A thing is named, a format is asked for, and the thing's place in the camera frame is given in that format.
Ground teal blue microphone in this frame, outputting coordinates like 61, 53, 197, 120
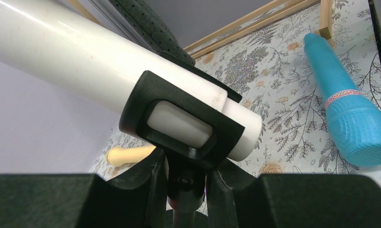
304, 33, 381, 167

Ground dark grey hanging cloth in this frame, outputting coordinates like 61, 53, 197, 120
110, 0, 195, 66

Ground black mic stand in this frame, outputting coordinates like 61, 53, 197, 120
119, 71, 244, 228

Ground cream yellow microphone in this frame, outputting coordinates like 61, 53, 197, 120
106, 146, 156, 167

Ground white microphone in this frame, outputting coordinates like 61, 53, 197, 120
0, 0, 262, 161

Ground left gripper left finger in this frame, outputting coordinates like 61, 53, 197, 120
0, 149, 167, 228

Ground wooden frame rack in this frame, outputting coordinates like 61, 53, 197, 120
66, 0, 333, 60

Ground floral table mat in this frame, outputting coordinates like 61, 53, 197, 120
89, 0, 381, 215

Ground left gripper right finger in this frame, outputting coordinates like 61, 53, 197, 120
206, 160, 381, 228

